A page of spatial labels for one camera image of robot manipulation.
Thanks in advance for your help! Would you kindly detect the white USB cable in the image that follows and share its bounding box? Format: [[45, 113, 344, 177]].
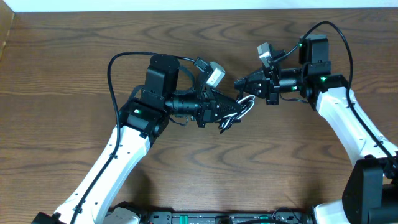
[[221, 94, 256, 128]]

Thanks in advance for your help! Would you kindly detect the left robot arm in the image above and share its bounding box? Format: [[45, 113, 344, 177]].
[[33, 52, 242, 223]]

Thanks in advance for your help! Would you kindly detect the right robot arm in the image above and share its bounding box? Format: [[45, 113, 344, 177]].
[[234, 34, 397, 223]]

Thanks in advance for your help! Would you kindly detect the cardboard box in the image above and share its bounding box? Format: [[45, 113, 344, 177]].
[[0, 0, 15, 57]]

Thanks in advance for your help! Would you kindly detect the green clamp handle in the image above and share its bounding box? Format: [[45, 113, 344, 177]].
[[179, 215, 189, 224]]

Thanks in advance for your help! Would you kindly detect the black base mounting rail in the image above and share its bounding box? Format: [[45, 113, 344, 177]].
[[105, 210, 315, 224]]

